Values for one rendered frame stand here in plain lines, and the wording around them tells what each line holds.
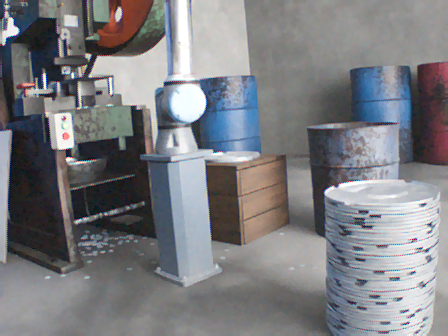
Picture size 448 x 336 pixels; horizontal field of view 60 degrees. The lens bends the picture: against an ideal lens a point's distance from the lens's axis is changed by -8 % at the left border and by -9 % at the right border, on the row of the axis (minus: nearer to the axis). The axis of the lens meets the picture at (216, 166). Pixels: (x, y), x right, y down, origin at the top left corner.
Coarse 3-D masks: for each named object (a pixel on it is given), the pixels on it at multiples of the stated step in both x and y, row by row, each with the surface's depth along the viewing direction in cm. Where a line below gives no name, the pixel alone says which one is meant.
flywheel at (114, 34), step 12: (120, 0) 215; (132, 0) 209; (144, 0) 204; (132, 12) 210; (144, 12) 200; (108, 24) 223; (120, 24) 217; (132, 24) 206; (108, 36) 219; (120, 36) 213; (132, 36) 208
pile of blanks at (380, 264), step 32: (352, 224) 92; (384, 224) 88; (416, 224) 87; (352, 256) 93; (384, 256) 91; (416, 256) 88; (352, 288) 94; (384, 288) 91; (416, 288) 89; (352, 320) 95; (384, 320) 91; (416, 320) 91
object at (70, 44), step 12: (60, 0) 179; (72, 0) 184; (72, 12) 185; (72, 24) 185; (60, 36) 180; (72, 36) 186; (84, 36) 191; (48, 48) 186; (60, 48) 181; (72, 48) 182; (84, 48) 187
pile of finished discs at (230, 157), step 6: (210, 156) 210; (216, 156) 209; (222, 156) 201; (228, 156) 199; (234, 156) 198; (240, 156) 199; (246, 156) 198; (252, 156) 193; (258, 156) 198; (204, 162) 195; (210, 162) 196; (216, 162) 191; (222, 162) 190; (228, 162) 189
